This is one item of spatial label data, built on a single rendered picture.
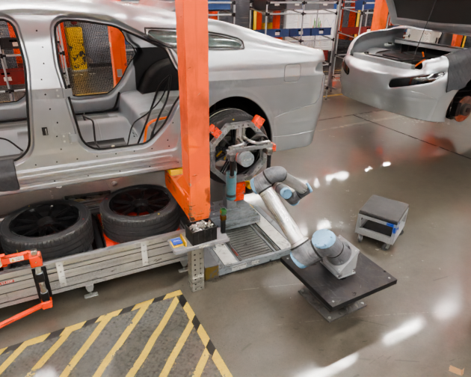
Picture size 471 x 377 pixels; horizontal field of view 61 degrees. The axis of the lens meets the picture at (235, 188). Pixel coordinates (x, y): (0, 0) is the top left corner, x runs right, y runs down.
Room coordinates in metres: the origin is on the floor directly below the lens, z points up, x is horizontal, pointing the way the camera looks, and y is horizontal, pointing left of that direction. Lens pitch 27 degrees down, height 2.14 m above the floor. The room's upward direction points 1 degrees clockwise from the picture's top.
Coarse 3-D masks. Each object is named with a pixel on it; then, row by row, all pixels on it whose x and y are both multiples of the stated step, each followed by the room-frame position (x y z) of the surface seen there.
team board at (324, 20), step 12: (288, 12) 9.00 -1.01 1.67; (312, 12) 9.30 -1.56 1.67; (324, 12) 9.47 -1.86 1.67; (288, 24) 9.01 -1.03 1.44; (300, 24) 9.16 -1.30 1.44; (312, 24) 9.32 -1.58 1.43; (324, 24) 9.49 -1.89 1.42; (336, 24) 9.66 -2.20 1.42; (300, 36) 9.17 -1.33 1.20; (312, 36) 9.33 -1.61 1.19; (336, 36) 9.67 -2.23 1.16; (324, 48) 9.53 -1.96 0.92
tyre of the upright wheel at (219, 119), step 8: (216, 112) 3.36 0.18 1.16; (224, 112) 3.32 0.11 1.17; (232, 112) 3.31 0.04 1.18; (240, 112) 3.34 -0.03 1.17; (216, 120) 3.21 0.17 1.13; (224, 120) 3.21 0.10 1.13; (232, 120) 3.24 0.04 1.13; (240, 120) 3.27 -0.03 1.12; (264, 128) 3.39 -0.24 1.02; (256, 160) 3.36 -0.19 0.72; (216, 176) 3.18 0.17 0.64
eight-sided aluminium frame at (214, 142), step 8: (248, 120) 3.27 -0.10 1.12; (224, 128) 3.14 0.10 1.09; (232, 128) 3.15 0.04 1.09; (240, 128) 3.18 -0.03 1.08; (256, 128) 3.25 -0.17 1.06; (216, 144) 3.09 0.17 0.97; (264, 160) 3.29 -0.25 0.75; (256, 168) 3.26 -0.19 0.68; (224, 176) 3.12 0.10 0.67; (240, 176) 3.23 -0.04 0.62; (248, 176) 3.23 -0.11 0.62
